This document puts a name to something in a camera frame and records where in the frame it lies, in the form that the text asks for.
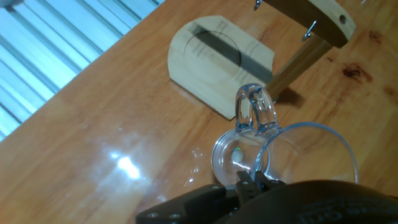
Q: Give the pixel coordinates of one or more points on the wooden cup rack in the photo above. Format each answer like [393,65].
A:
[205,68]

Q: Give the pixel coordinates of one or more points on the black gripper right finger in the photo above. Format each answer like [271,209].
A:
[262,186]

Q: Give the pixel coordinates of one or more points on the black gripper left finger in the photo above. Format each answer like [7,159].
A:
[192,207]

